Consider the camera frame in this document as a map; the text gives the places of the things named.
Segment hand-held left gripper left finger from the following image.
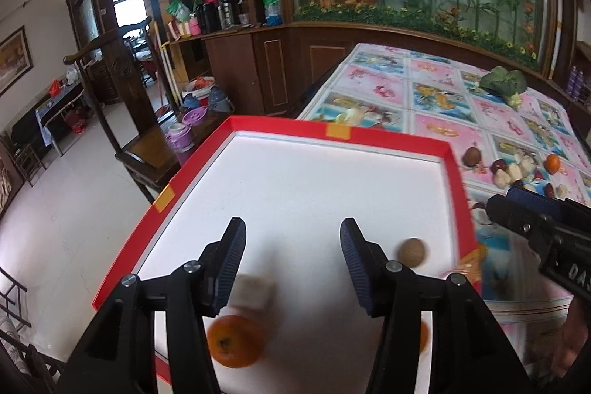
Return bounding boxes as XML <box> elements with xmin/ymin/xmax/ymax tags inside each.
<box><xmin>58</xmin><ymin>216</ymin><xmax>247</xmax><ymax>394</ymax></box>

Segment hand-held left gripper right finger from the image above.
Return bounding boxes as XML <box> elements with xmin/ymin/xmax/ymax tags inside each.
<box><xmin>339</xmin><ymin>217</ymin><xmax>532</xmax><ymax>394</ymax></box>

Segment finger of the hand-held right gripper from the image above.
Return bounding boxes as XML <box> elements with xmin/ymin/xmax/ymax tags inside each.
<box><xmin>487</xmin><ymin>193</ymin><xmax>555</xmax><ymax>251</ymax></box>
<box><xmin>505</xmin><ymin>186</ymin><xmax>570</xmax><ymax>216</ymax></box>

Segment round light brown fruit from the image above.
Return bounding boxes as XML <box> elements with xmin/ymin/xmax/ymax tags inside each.
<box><xmin>398</xmin><ymin>238</ymin><xmax>428</xmax><ymax>269</ymax></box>

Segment red tray with white inside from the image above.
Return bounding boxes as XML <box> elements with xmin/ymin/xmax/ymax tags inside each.
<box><xmin>92</xmin><ymin>114</ymin><xmax>485</xmax><ymax>394</ymax></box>

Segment person's right hand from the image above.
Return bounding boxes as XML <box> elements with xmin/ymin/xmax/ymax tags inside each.
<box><xmin>551</xmin><ymin>297</ymin><xmax>591</xmax><ymax>382</ymax></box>

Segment green leafy vegetable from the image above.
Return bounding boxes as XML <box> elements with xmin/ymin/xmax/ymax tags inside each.
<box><xmin>479</xmin><ymin>66</ymin><xmax>528</xmax><ymax>109</ymax></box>

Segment purple lunch container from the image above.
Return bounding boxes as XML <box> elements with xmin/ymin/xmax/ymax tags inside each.
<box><xmin>167</xmin><ymin>123</ymin><xmax>197</xmax><ymax>154</ymax></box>

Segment printed pink and blue tablecloth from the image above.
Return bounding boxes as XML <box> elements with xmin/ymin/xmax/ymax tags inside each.
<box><xmin>295</xmin><ymin>43</ymin><xmax>591</xmax><ymax>381</ymax></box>

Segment purple round lid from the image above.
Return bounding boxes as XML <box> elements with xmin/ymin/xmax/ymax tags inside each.
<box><xmin>182</xmin><ymin>108</ymin><xmax>208</xmax><ymax>126</ymax></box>

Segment grey blue kettle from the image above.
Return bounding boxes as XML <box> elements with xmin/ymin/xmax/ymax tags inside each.
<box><xmin>208</xmin><ymin>86</ymin><xmax>228</xmax><ymax>111</ymax></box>

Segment white basin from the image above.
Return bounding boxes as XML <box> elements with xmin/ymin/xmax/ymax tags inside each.
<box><xmin>182</xmin><ymin>75</ymin><xmax>215</xmax><ymax>97</ymax></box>

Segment brown wooden cabinet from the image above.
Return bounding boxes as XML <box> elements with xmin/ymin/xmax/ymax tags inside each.
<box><xmin>203</xmin><ymin>22</ymin><xmax>356</xmax><ymax>118</ymax></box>

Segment broom sticks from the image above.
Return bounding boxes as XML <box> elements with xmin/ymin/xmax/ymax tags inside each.
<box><xmin>152</xmin><ymin>22</ymin><xmax>183</xmax><ymax>109</ymax></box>

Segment dark wooden armchair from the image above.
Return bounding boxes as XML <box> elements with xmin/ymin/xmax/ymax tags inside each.
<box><xmin>63</xmin><ymin>16</ymin><xmax>185</xmax><ymax>203</ymax></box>

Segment dark side table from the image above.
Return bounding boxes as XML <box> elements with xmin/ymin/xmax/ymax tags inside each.
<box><xmin>11</xmin><ymin>80</ymin><xmax>88</xmax><ymax>157</ymax></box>

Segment green bag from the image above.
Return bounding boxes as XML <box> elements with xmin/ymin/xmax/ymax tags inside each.
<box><xmin>166</xmin><ymin>0</ymin><xmax>191</xmax><ymax>23</ymax></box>

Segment steel and black thermos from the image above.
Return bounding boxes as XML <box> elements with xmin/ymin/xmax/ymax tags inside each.
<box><xmin>216</xmin><ymin>0</ymin><xmax>242</xmax><ymax>28</ymax></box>

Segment water bottle with green label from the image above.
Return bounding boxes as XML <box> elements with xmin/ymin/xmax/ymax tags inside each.
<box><xmin>262</xmin><ymin>0</ymin><xmax>283</xmax><ymax>27</ymax></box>

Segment tall dark wooden cabinet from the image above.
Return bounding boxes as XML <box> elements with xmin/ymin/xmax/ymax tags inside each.
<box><xmin>67</xmin><ymin>0</ymin><xmax>121</xmax><ymax>104</ymax></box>

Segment framed wall painting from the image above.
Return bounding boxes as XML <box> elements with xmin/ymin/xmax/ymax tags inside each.
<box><xmin>0</xmin><ymin>26</ymin><xmax>34</xmax><ymax>96</ymax></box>

